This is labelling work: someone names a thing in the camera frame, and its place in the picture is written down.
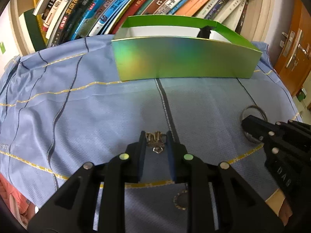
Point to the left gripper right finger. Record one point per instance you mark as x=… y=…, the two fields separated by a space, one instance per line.
x=219 y=199

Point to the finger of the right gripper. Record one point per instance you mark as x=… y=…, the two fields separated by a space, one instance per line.
x=262 y=128

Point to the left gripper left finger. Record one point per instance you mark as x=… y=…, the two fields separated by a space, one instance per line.
x=72 y=208

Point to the silver charm pendant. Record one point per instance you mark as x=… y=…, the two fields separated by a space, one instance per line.
x=156 y=141

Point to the green cardboard box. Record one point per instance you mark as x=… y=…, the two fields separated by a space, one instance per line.
x=170 y=46

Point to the operator hand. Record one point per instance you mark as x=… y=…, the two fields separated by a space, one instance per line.
x=278 y=203

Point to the brown wooden door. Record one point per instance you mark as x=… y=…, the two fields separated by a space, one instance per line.
x=294 y=80

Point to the blue striped cloth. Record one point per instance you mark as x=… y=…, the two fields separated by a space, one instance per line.
x=64 y=106

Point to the black red book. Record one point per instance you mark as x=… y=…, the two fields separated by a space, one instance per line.
x=242 y=18

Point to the white green book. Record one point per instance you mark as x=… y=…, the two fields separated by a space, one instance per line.
x=232 y=20

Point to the orange book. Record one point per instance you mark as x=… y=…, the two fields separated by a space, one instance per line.
x=190 y=7

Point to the wooden bookshelf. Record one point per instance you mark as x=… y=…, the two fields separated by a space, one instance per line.
x=256 y=24

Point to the silver door handle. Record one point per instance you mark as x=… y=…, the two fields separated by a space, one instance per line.
x=291 y=47

